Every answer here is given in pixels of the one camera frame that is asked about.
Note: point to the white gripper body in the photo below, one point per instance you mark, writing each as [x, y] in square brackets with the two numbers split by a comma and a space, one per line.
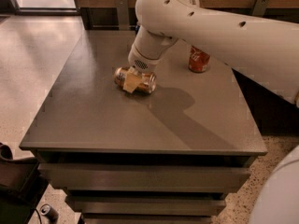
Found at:
[139, 62]

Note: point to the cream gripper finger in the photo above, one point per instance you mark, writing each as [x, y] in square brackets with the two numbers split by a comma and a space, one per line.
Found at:
[132, 80]

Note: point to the orange gold soda can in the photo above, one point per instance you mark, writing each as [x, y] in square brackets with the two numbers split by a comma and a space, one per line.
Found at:
[147, 86]

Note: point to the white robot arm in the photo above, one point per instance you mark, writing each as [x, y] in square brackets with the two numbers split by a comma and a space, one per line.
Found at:
[266, 50]

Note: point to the blue Pepsi can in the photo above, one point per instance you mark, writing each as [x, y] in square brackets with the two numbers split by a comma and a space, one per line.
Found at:
[136, 28]

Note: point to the red Coca-Cola can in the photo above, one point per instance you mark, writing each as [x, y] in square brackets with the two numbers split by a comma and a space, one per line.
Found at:
[198, 60]

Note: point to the can on floor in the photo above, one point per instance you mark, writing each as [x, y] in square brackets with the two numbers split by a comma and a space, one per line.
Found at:
[49, 213]

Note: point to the grey drawer cabinet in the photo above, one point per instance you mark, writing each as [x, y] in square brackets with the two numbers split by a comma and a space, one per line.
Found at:
[170, 157]

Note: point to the dark bag on floor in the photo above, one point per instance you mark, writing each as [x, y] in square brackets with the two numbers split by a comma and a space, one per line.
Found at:
[21, 187]

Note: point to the left metal wall bracket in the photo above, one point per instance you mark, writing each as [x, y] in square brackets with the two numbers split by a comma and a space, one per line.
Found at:
[123, 14]

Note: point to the metal wall bracket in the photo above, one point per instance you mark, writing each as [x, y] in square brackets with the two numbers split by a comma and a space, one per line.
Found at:
[123, 14]
[259, 8]

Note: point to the right metal wall bracket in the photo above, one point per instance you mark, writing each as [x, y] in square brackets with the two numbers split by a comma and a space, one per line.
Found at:
[259, 8]

